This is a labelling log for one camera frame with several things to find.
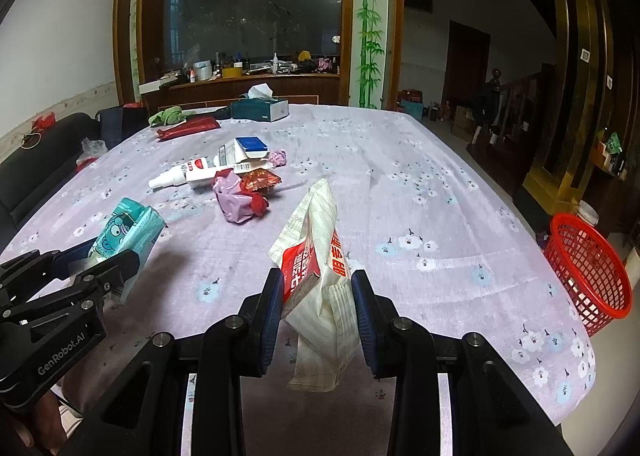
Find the wooden glass cabinet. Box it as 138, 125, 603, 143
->
112, 0, 406, 111

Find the teal cartoon tissue packet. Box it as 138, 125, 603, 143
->
90, 197, 167, 304

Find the white spray bottle red label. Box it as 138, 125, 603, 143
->
148, 157, 236, 191

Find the dark bag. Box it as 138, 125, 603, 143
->
95, 104, 150, 149

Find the red foil packet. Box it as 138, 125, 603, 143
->
155, 116, 222, 141

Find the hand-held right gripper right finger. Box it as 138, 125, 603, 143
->
350, 270, 576, 456

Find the red crumpled scrap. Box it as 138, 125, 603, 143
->
247, 191, 271, 217

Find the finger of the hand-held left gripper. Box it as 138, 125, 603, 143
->
20, 249, 142, 337
0, 237, 103, 307

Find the red tassel ornament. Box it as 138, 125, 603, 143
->
20, 113, 56, 149

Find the red foil wrapper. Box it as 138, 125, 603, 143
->
240, 171, 283, 193

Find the wooden stair railing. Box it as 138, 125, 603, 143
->
470, 68, 551, 161

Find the wooden cabinet yellow base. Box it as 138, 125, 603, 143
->
520, 0, 640, 231

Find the white plastic bucket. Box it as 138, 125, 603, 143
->
575, 201, 600, 227

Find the cardboard box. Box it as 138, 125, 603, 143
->
452, 106, 478, 141

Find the crumpled clear plastic bag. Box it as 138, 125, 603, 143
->
77, 137, 108, 171

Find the floral purple tablecloth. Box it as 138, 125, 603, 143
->
0, 103, 598, 456

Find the large pink crumpled wrapper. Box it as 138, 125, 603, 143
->
212, 168, 258, 225

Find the black sofa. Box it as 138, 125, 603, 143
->
0, 112, 101, 247

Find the red plastic mesh basket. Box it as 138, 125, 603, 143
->
542, 213, 633, 337

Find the dark wooden door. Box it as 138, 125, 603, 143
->
442, 20, 492, 109

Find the green cloth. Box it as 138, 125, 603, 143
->
147, 106, 185, 128

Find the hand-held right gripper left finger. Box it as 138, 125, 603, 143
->
60, 267, 286, 456

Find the blue white medicine box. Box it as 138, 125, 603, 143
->
216, 136, 272, 167

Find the cream striped packet red label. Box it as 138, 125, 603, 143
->
268, 178, 361, 393

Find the person's left hand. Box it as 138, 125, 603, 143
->
0, 388, 68, 456

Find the green tissue box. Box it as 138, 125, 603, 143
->
230, 84, 290, 123

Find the white flat box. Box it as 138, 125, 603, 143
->
138, 78, 177, 95

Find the small white box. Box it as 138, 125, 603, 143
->
231, 161, 275, 177

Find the bamboo painted pillar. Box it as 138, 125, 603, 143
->
352, 0, 396, 110

